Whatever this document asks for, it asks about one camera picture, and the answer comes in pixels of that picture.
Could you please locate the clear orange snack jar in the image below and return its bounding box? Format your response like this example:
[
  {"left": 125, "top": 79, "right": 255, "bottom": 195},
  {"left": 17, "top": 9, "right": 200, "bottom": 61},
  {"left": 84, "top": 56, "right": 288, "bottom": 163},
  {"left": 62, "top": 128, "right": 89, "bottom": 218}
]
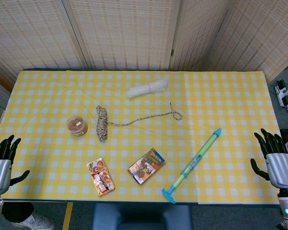
[{"left": 66, "top": 115, "right": 89, "bottom": 137}]

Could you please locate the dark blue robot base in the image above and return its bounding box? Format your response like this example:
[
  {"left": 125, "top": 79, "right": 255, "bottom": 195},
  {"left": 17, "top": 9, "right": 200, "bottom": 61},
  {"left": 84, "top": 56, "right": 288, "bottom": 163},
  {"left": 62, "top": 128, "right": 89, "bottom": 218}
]
[{"left": 92, "top": 203, "right": 192, "bottom": 230}]

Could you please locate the speckled braided rope bundle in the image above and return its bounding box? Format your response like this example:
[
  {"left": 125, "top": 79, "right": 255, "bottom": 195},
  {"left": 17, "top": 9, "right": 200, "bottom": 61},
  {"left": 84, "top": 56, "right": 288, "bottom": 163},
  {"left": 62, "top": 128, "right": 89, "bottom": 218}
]
[{"left": 95, "top": 101, "right": 182, "bottom": 141}]

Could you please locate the blue green toy water pump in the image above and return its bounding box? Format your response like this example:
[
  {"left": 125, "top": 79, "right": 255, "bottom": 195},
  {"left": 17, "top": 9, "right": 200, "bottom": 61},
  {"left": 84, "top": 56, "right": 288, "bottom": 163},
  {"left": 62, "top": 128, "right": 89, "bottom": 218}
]
[{"left": 161, "top": 127, "right": 223, "bottom": 204}]

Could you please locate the yellow white checkered tablecloth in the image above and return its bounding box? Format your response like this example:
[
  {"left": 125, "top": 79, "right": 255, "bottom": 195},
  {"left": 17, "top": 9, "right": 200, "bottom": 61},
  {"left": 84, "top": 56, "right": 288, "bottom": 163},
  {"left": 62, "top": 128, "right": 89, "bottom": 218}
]
[{"left": 0, "top": 70, "right": 288, "bottom": 206}]

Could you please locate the yellow orange curry box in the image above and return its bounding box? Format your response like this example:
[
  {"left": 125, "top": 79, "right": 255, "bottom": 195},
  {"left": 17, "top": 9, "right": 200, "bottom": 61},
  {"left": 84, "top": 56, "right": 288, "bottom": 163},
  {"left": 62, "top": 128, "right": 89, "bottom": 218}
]
[{"left": 86, "top": 157, "right": 116, "bottom": 196}]

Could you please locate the white cable tie bundle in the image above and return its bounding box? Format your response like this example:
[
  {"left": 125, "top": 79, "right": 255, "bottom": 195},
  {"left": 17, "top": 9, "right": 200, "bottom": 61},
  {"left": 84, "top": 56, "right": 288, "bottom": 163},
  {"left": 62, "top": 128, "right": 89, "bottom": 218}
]
[{"left": 126, "top": 78, "right": 170, "bottom": 99}]

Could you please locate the white power strip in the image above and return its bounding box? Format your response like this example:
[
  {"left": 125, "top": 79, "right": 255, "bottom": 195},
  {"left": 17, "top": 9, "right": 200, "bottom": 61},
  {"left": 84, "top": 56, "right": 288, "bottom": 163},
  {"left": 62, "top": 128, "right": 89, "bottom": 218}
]
[{"left": 275, "top": 80, "right": 288, "bottom": 108}]

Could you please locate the black trouser leg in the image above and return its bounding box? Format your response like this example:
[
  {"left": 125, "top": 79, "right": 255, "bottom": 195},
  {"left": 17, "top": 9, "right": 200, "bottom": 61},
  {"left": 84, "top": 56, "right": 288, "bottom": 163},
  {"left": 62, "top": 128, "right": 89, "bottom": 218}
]
[{"left": 2, "top": 202, "right": 36, "bottom": 223}]

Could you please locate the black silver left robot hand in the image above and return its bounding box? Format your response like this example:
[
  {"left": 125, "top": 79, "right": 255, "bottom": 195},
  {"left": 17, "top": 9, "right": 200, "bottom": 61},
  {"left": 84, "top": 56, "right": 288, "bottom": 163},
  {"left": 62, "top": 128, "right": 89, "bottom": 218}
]
[{"left": 0, "top": 135, "right": 31, "bottom": 195}]

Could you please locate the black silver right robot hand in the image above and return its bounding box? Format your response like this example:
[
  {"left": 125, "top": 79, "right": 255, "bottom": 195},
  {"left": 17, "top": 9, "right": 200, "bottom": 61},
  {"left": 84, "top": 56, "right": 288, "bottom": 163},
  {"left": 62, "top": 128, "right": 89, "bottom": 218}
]
[{"left": 251, "top": 128, "right": 288, "bottom": 190}]

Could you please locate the orange blue card box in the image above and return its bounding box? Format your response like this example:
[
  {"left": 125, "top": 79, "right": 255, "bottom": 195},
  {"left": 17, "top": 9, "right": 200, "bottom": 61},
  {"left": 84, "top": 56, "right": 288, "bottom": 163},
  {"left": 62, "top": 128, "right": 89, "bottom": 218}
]
[{"left": 127, "top": 148, "right": 166, "bottom": 185}]

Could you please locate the woven bamboo folding screen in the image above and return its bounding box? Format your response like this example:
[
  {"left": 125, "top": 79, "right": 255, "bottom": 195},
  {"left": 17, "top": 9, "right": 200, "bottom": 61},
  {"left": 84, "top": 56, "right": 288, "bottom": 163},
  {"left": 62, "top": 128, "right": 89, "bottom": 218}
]
[{"left": 0, "top": 0, "right": 288, "bottom": 83}]

